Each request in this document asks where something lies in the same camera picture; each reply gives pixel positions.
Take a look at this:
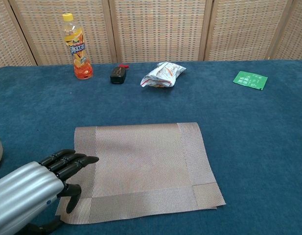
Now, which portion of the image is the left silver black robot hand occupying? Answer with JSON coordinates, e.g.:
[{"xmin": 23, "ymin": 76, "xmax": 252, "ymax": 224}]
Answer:
[{"xmin": 0, "ymin": 149, "xmax": 99, "ymax": 235}]

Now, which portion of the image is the grey woven placemat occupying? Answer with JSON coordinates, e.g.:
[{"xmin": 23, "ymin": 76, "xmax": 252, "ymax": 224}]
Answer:
[{"xmin": 55, "ymin": 122, "xmax": 226, "ymax": 225}]

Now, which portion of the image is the orange drink bottle yellow cap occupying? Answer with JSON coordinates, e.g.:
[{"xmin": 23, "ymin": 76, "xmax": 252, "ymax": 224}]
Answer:
[{"xmin": 62, "ymin": 13, "xmax": 94, "ymax": 80}]

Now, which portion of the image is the small black bottle red cap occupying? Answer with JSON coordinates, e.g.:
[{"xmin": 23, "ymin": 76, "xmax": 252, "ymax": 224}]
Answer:
[{"xmin": 110, "ymin": 63, "xmax": 130, "ymax": 85}]

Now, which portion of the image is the white snack bag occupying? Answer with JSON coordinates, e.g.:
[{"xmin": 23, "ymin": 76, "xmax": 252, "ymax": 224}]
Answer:
[{"xmin": 140, "ymin": 62, "xmax": 187, "ymax": 89}]

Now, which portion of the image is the woven bamboo folding screen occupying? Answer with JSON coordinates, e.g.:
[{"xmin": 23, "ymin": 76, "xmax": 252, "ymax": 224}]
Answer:
[{"xmin": 0, "ymin": 0, "xmax": 302, "ymax": 71}]

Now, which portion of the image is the blue carpet table cover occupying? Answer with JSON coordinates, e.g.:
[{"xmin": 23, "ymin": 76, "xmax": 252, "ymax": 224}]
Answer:
[{"xmin": 0, "ymin": 59, "xmax": 302, "ymax": 235}]

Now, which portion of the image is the green tea sachet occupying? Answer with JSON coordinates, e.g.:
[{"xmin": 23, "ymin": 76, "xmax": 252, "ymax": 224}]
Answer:
[{"xmin": 232, "ymin": 70, "xmax": 268, "ymax": 91}]

